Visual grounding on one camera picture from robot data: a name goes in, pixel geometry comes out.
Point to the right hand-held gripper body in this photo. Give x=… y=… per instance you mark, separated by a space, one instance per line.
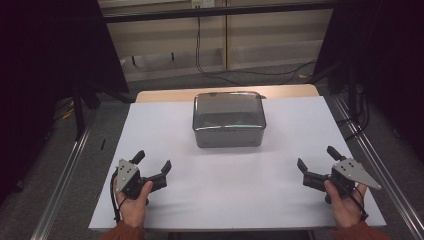
x=353 y=171

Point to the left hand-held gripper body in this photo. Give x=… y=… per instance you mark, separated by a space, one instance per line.
x=127 y=173

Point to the grey storage box clear lid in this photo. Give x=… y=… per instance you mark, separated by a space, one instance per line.
x=228 y=116

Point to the person's left hand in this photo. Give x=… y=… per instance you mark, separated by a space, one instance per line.
x=135 y=206

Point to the person's right hand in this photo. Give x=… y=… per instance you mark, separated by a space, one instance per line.
x=345 y=206

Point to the small black floor piece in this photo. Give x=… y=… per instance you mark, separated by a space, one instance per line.
x=103 y=144

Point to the black metal stand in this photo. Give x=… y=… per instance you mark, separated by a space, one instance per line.
x=79 y=110
x=351 y=96

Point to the white table cover sheet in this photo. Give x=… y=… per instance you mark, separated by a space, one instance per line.
x=230 y=186

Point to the black curtain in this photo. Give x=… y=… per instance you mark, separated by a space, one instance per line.
x=383 y=50
x=50 y=66

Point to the black horizontal bar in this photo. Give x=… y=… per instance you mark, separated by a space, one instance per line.
x=216 y=10

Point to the metal floor rail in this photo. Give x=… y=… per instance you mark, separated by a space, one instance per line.
x=383 y=173
x=60 y=190

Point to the white wall socket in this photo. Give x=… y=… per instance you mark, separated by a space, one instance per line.
x=203 y=3

